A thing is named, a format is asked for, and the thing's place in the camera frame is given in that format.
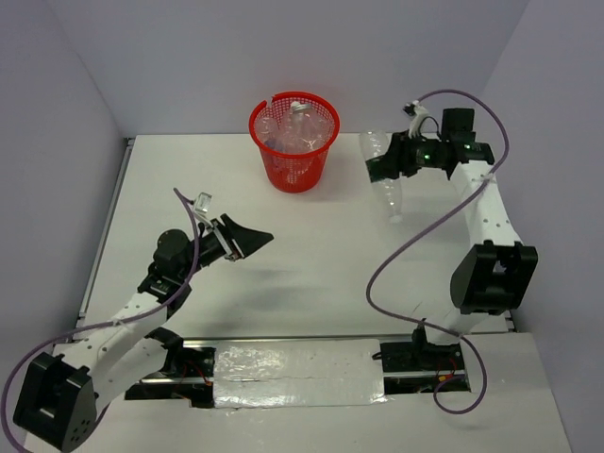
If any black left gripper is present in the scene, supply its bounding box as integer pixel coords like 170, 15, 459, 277
177, 213, 272, 279

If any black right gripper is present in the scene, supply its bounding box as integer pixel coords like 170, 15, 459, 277
370, 128, 448, 179

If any green label plastic bottle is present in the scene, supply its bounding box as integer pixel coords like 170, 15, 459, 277
359, 130, 402, 224

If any clear wide-mouth plastic jar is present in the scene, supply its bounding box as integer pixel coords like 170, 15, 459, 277
289, 102, 330, 154

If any blue label plastic bottle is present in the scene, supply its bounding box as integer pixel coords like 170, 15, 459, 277
255, 116, 282, 152

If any clear bottle white cap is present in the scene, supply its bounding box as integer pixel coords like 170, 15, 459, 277
277, 101, 301, 154

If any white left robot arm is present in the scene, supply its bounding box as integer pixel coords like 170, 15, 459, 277
13, 215, 274, 452

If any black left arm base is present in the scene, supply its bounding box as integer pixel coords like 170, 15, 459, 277
124, 346, 216, 409

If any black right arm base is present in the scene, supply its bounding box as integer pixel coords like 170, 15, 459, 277
372, 341, 465, 378

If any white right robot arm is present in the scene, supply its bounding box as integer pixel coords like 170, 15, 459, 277
359, 104, 538, 369

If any red mesh plastic bin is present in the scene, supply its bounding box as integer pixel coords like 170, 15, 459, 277
248, 91, 340, 193

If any silver foil covered panel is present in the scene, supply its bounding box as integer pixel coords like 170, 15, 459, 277
213, 339, 386, 409

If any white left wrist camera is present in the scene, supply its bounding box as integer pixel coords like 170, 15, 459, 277
192, 192, 212, 228

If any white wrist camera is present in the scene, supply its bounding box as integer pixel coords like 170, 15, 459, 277
403, 100, 430, 139
192, 192, 212, 228

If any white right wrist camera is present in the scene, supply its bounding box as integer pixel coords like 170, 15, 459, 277
403, 100, 430, 139

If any aluminium rail frame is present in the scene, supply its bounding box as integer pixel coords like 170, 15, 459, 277
75, 137, 136, 328

